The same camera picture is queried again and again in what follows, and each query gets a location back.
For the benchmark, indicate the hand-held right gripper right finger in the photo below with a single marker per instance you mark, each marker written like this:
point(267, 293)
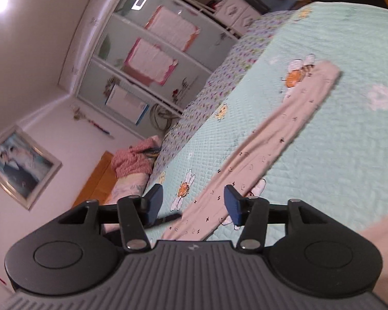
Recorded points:
point(232, 205)

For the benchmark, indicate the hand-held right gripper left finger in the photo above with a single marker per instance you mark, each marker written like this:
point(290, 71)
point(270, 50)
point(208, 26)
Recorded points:
point(155, 200)

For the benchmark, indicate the beige smiley print pants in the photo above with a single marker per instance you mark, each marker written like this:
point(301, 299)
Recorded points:
point(278, 129)

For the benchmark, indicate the red checkered cloth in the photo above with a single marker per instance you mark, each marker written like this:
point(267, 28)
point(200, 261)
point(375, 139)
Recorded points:
point(132, 160)

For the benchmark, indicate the wooden headboard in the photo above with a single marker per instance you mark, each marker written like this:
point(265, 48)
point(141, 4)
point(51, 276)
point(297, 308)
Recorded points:
point(93, 180)

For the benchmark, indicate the blue framed poster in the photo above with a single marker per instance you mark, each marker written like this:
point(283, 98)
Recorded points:
point(126, 103)

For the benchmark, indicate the floral bed sheet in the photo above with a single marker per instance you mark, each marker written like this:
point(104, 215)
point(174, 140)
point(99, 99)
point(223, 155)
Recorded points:
point(213, 97)

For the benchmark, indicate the green quilted bee blanket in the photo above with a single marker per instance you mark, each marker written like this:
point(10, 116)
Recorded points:
point(349, 142)

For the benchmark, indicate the pink framed poster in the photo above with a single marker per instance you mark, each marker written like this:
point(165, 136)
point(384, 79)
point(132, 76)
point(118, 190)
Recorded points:
point(148, 61)

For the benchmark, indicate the framed wedding photo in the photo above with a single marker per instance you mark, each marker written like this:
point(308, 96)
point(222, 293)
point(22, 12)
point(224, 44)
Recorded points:
point(19, 164)

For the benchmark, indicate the white wardrobe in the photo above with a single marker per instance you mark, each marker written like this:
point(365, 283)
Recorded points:
point(97, 38)

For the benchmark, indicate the orange framed poster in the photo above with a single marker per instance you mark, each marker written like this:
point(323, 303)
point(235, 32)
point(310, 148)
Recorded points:
point(171, 27)

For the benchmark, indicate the white drawer cabinet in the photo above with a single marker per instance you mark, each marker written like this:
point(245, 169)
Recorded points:
point(237, 9)

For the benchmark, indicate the wall decoration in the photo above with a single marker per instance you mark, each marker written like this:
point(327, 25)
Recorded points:
point(90, 121)

